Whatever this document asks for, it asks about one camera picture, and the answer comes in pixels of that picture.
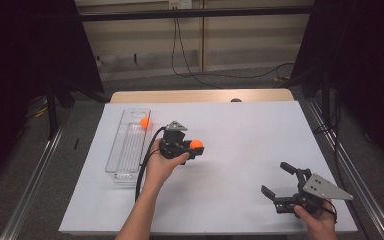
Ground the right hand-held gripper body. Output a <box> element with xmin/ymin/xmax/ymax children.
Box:
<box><xmin>273</xmin><ymin>168</ymin><xmax>354</xmax><ymax>215</ymax></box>

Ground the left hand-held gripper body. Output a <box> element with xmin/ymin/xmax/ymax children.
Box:
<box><xmin>159</xmin><ymin>120</ymin><xmax>192</xmax><ymax>160</ymax></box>

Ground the clear plastic container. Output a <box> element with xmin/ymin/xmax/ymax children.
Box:
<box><xmin>105</xmin><ymin>107</ymin><xmax>153</xmax><ymax>184</ymax></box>

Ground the person's left hand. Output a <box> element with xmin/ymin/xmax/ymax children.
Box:
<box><xmin>144</xmin><ymin>148</ymin><xmax>190</xmax><ymax>191</ymax></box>

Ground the person's right hand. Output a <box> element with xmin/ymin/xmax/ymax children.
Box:
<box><xmin>293</xmin><ymin>203</ymin><xmax>338</xmax><ymax>240</ymax></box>

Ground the white table cover sheet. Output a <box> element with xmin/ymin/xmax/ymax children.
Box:
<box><xmin>58</xmin><ymin>101</ymin><xmax>359</xmax><ymax>234</ymax></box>

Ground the black metal stand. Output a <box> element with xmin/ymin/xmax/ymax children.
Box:
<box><xmin>45</xmin><ymin>88</ymin><xmax>60</xmax><ymax>140</ymax></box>

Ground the black curtain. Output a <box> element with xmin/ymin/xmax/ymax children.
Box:
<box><xmin>0</xmin><ymin>0</ymin><xmax>105</xmax><ymax>188</ymax></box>
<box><xmin>293</xmin><ymin>0</ymin><xmax>384</xmax><ymax>174</ymax></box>

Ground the black horizontal bar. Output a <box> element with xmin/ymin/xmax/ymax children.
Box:
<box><xmin>79</xmin><ymin>5</ymin><xmax>314</xmax><ymax>22</ymax></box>

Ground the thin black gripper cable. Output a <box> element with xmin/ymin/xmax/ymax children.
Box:
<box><xmin>323</xmin><ymin>198</ymin><xmax>338</xmax><ymax>224</ymax></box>

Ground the aluminium floor rail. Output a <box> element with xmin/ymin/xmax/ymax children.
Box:
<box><xmin>0</xmin><ymin>126</ymin><xmax>65</xmax><ymax>240</ymax></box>
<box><xmin>304</xmin><ymin>98</ymin><xmax>384</xmax><ymax>240</ymax></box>

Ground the thick black gripper cable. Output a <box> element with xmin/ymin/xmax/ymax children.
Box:
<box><xmin>134</xmin><ymin>125</ymin><xmax>168</xmax><ymax>203</ymax></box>

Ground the black power cable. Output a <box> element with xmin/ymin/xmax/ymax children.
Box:
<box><xmin>174</xmin><ymin>16</ymin><xmax>223</xmax><ymax>90</ymax></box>
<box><xmin>170</xmin><ymin>16</ymin><xmax>296</xmax><ymax>80</ymax></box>

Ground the yellow cable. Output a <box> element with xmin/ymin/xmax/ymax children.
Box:
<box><xmin>34</xmin><ymin>105</ymin><xmax>50</xmax><ymax>119</ymax></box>

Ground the white wall outlet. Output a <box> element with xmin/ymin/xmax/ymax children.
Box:
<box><xmin>168</xmin><ymin>0</ymin><xmax>194</xmax><ymax>10</ymax></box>

